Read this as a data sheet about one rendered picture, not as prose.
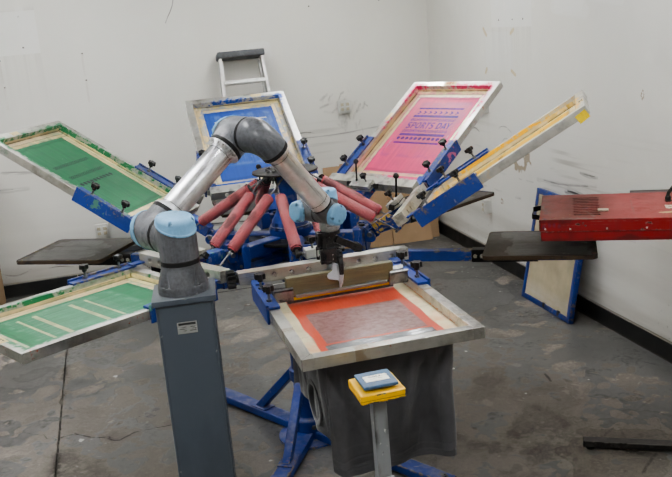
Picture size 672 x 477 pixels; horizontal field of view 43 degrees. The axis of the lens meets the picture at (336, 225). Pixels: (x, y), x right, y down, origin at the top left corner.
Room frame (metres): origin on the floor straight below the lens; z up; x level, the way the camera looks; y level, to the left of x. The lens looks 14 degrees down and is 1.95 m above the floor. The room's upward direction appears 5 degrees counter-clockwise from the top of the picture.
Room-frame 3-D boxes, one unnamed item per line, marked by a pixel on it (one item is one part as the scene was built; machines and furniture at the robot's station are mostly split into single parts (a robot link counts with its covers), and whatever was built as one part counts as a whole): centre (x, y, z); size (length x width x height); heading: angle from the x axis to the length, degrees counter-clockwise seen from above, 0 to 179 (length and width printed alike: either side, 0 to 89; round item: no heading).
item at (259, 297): (2.96, 0.28, 0.97); 0.30 x 0.05 x 0.07; 14
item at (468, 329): (2.80, -0.05, 0.97); 0.79 x 0.58 x 0.04; 14
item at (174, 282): (2.46, 0.47, 1.25); 0.15 x 0.15 x 0.10
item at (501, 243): (3.64, -0.44, 0.91); 1.34 x 0.40 x 0.08; 74
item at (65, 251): (4.00, 0.85, 0.91); 1.34 x 0.40 x 0.08; 74
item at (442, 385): (2.52, -0.12, 0.74); 0.45 x 0.03 x 0.43; 104
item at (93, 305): (3.19, 0.86, 1.05); 1.08 x 0.61 x 0.23; 134
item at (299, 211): (2.93, 0.09, 1.31); 0.11 x 0.11 x 0.08; 40
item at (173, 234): (2.47, 0.47, 1.37); 0.13 x 0.12 x 0.14; 40
